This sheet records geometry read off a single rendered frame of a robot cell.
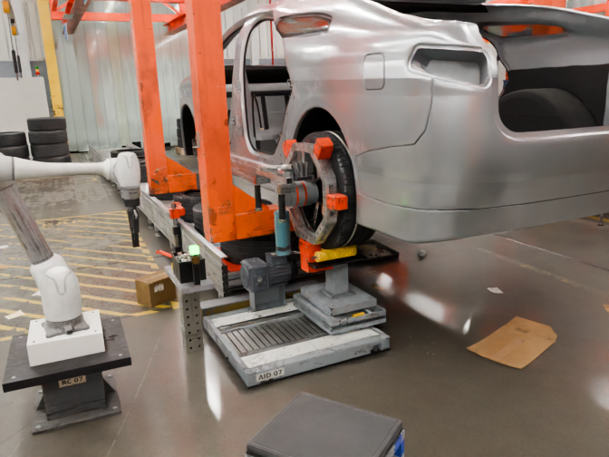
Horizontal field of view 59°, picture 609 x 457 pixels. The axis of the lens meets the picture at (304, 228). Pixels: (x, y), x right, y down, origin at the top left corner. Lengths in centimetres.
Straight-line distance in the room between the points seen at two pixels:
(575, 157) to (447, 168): 58
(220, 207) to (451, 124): 160
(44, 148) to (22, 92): 292
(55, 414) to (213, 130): 168
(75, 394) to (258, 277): 119
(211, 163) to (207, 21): 79
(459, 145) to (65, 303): 179
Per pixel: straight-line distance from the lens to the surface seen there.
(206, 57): 320
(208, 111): 320
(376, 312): 311
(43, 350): 261
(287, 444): 179
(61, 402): 273
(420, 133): 223
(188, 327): 310
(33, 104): 1366
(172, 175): 517
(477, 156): 222
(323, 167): 277
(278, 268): 330
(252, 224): 336
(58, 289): 258
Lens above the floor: 140
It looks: 14 degrees down
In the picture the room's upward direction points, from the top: 2 degrees counter-clockwise
